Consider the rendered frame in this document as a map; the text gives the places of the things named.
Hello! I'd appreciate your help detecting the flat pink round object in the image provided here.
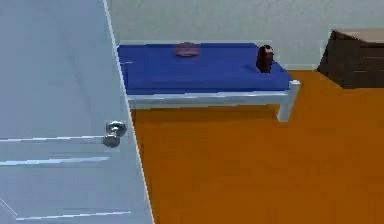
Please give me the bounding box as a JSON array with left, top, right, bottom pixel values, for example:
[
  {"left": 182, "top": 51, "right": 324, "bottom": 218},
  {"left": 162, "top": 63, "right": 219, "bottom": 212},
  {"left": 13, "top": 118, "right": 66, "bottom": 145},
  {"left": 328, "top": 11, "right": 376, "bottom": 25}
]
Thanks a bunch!
[{"left": 174, "top": 42, "right": 202, "bottom": 58}]

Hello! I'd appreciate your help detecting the silver round door knob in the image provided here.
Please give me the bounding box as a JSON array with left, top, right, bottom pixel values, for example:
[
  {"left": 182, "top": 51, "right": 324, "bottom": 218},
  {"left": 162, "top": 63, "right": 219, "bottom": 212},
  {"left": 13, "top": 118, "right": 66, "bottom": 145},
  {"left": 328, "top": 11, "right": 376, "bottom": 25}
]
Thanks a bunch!
[{"left": 101, "top": 120, "right": 128, "bottom": 149}]

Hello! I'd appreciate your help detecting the dark red upright object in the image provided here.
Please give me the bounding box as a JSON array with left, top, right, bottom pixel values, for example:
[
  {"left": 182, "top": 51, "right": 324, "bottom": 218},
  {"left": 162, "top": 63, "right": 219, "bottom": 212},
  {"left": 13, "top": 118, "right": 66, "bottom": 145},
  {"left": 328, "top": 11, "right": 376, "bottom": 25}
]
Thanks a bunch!
[{"left": 255, "top": 44, "right": 275, "bottom": 74}]

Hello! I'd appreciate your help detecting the pale grey room door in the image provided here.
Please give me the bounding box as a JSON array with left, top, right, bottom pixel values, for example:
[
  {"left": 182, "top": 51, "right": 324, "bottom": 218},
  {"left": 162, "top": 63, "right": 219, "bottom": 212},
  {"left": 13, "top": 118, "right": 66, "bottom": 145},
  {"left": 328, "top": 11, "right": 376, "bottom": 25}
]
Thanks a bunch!
[{"left": 0, "top": 0, "right": 156, "bottom": 224}]

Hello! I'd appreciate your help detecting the dark brown chest of drawers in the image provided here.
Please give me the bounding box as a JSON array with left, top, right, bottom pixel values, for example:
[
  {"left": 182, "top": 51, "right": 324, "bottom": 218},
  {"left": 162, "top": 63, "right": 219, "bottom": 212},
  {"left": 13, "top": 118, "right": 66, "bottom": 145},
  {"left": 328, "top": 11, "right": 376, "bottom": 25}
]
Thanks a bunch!
[{"left": 315, "top": 27, "right": 384, "bottom": 90}]

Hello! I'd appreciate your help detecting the blue bed with white frame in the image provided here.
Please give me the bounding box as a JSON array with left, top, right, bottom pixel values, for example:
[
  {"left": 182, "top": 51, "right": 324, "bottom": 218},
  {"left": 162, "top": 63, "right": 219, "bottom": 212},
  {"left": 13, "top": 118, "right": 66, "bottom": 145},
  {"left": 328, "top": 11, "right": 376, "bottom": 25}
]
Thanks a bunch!
[{"left": 116, "top": 41, "right": 302, "bottom": 123}]

